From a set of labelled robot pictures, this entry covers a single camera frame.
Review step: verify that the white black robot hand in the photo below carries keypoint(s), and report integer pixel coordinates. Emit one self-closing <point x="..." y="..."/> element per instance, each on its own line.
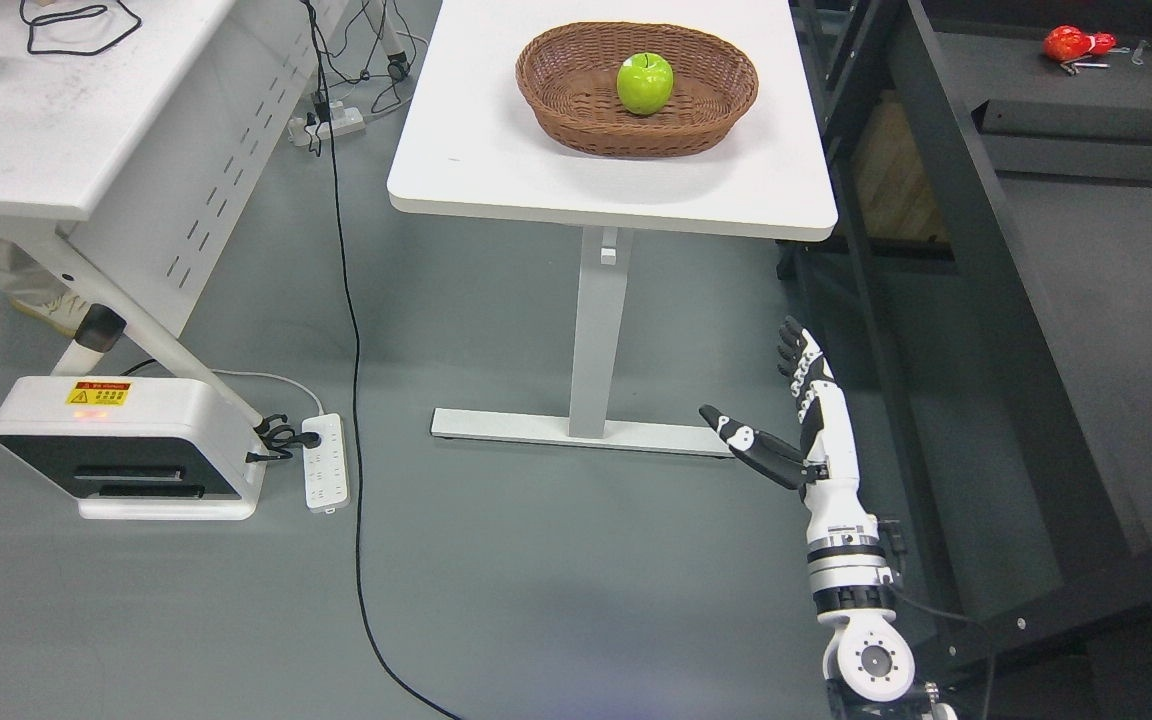
<point x="823" y="466"/>

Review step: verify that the green apple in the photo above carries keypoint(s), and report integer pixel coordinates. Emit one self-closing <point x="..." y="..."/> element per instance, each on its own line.
<point x="645" y="83"/>

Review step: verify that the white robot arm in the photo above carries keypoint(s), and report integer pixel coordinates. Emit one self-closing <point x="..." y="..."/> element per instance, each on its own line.
<point x="868" y="667"/>

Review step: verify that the black metal shelf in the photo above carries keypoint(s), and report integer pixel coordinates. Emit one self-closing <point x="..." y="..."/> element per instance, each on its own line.
<point x="989" y="300"/>

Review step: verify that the red object on shelf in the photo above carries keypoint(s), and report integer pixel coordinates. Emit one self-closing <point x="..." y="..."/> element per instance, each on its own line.
<point x="1068" y="43"/>

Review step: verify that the brown wicker basket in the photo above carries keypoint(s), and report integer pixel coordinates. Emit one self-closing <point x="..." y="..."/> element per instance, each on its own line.
<point x="567" y="75"/>

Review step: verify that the white standing desk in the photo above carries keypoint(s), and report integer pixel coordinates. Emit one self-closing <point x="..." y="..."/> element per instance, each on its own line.
<point x="471" y="147"/>

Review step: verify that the white floor power strip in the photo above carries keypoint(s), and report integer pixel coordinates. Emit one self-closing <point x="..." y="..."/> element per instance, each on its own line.
<point x="325" y="465"/>

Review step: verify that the white far power strip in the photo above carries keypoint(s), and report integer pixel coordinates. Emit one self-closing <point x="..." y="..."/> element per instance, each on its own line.
<point x="310" y="132"/>

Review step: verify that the white machine with warning label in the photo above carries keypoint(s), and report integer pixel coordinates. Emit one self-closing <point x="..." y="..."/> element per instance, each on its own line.
<point x="136" y="448"/>

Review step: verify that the white left table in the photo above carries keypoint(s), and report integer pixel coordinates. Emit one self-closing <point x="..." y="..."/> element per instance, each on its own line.
<point x="124" y="173"/>

